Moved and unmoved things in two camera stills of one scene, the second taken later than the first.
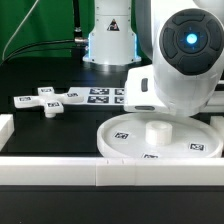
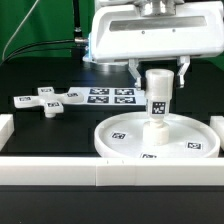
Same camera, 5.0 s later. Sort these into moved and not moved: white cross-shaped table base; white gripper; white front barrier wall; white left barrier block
Moved: white gripper
Not moved: white front barrier wall; white left barrier block; white cross-shaped table base
